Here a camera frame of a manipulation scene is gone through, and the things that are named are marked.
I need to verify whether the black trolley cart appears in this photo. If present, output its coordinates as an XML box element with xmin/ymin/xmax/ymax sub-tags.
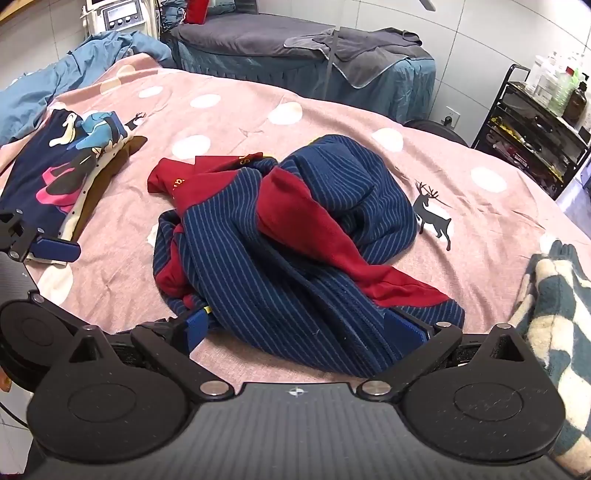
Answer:
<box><xmin>471</xmin><ymin>65</ymin><xmax>591</xmax><ymax>199</ymax></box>

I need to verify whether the black round stool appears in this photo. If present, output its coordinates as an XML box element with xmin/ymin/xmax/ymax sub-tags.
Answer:
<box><xmin>404</xmin><ymin>119</ymin><xmax>469</xmax><ymax>146</ymax></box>

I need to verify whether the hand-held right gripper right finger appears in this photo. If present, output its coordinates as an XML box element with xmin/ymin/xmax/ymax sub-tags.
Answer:
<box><xmin>358</xmin><ymin>307</ymin><xmax>528</xmax><ymax>403</ymax></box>

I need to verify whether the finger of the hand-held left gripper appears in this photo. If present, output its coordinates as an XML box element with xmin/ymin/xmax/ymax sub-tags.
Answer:
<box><xmin>0</xmin><ymin>209</ymin><xmax>82</xmax><ymax>265</ymax></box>

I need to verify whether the grey towel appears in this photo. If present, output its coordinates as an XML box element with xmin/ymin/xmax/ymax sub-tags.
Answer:
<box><xmin>283</xmin><ymin>27</ymin><xmax>423</xmax><ymax>89</ymax></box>

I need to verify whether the blue duvet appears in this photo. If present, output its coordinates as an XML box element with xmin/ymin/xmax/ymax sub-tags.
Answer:
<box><xmin>0</xmin><ymin>32</ymin><xmax>176</xmax><ymax>146</ymax></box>

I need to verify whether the teal cream checkered blanket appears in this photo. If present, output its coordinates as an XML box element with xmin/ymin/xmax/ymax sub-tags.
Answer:
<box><xmin>508</xmin><ymin>237</ymin><xmax>591</xmax><ymax>474</ymax></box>

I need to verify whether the clear plastic bottle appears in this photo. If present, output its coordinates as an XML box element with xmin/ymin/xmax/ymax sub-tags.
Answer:
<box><xmin>526</xmin><ymin>55</ymin><xmax>551</xmax><ymax>100</ymax></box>
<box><xmin>549</xmin><ymin>67</ymin><xmax>578</xmax><ymax>116</ymax></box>

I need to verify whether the pink dotted blanket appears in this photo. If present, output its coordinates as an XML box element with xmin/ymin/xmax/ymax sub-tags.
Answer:
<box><xmin>0</xmin><ymin>51</ymin><xmax>591</xmax><ymax>393</ymax></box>

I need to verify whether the navy striped red sweater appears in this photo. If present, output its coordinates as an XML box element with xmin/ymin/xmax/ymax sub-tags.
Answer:
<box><xmin>148</xmin><ymin>134</ymin><xmax>466</xmax><ymax>377</ymax></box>

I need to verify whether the brown garment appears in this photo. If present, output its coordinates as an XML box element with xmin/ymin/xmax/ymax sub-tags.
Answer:
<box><xmin>76</xmin><ymin>136</ymin><xmax>148</xmax><ymax>241</ymax></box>

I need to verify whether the navy cartoon print garment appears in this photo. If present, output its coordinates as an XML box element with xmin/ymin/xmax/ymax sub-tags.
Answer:
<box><xmin>0</xmin><ymin>108</ymin><xmax>134</xmax><ymax>241</ymax></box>

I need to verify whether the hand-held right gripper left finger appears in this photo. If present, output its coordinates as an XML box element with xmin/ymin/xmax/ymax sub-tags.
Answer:
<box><xmin>69</xmin><ymin>307</ymin><xmax>234</xmax><ymax>401</ymax></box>

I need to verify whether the red cloth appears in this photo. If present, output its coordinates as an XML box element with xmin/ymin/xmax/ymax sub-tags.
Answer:
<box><xmin>185</xmin><ymin>0</ymin><xmax>209</xmax><ymax>25</ymax></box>

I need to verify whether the white beauty machine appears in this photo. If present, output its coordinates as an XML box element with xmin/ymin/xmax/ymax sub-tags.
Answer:
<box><xmin>82</xmin><ymin>0</ymin><xmax>160</xmax><ymax>37</ymax></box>

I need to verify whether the brown glass bottle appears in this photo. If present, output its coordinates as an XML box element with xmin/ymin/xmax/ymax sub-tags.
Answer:
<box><xmin>564</xmin><ymin>74</ymin><xmax>589</xmax><ymax>125</ymax></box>

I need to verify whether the teal folded bedding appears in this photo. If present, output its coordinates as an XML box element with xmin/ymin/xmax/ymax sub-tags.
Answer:
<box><xmin>159</xmin><ymin>0</ymin><xmax>190</xmax><ymax>33</ymax></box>

